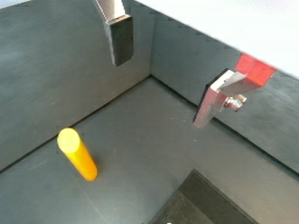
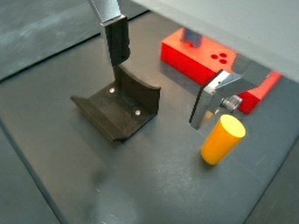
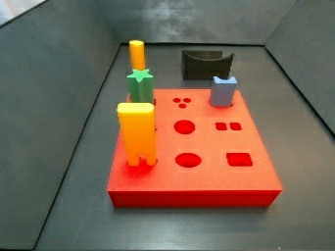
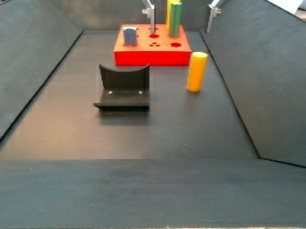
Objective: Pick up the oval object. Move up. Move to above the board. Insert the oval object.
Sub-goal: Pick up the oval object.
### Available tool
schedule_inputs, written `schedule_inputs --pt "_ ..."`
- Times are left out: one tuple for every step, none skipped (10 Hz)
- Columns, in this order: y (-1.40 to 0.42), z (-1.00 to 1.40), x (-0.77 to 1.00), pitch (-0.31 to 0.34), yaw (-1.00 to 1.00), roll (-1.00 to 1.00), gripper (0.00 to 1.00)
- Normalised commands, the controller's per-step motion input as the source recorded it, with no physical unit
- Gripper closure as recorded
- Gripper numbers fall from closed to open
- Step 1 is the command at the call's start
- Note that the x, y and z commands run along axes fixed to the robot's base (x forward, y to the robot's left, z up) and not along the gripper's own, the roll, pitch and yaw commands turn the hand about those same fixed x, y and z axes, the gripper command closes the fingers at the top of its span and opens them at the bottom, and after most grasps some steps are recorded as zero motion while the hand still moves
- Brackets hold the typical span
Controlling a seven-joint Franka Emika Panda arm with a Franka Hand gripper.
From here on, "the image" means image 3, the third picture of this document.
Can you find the orange oval peg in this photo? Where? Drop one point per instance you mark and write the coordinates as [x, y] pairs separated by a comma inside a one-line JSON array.
[[138, 54]]

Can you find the red foam peg board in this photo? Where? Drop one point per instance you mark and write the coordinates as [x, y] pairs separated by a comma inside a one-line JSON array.
[[213, 161]]

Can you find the yellow-orange two-legged block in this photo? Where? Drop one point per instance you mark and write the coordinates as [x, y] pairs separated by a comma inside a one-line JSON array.
[[137, 119]]

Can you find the green star peg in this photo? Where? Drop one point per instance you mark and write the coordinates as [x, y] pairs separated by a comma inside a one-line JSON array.
[[141, 86]]

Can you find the blue notched block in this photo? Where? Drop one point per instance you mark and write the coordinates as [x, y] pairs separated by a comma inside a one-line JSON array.
[[224, 91]]

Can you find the black curved holder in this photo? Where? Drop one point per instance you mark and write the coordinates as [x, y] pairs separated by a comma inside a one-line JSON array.
[[201, 65]]

